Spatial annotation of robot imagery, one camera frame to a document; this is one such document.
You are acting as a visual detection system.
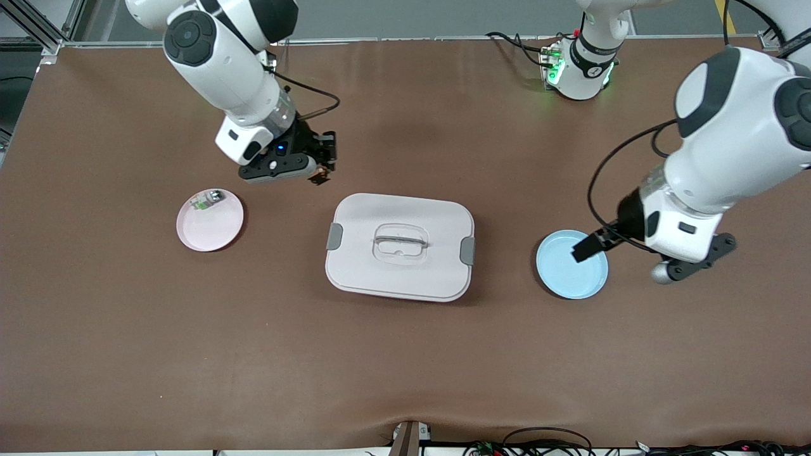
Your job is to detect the black cable loop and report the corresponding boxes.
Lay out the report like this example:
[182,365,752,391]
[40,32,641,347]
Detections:
[502,427,594,456]

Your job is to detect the black left arm base cables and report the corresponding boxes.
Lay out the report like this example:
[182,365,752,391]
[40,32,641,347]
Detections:
[487,30,561,69]

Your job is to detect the light blue round plate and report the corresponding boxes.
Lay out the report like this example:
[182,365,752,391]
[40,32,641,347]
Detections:
[536,229,609,300]

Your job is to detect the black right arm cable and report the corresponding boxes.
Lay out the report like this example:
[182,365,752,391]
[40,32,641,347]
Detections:
[266,66,341,121]

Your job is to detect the aluminium table edge rail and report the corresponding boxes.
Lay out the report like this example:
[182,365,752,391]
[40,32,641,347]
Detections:
[60,35,761,49]

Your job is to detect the pale pink round plate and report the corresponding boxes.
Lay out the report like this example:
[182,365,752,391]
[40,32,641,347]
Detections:
[176,188,245,253]

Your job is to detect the white lidded plastic box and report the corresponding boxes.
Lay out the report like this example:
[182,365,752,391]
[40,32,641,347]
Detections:
[324,193,476,303]

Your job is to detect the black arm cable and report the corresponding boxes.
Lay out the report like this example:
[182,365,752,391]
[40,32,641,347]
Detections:
[587,119,682,251]
[266,66,341,121]

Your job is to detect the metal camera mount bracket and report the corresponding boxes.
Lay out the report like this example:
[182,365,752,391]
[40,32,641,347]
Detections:
[390,420,433,456]

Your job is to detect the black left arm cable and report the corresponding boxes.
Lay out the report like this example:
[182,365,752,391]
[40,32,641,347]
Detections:
[587,119,682,251]

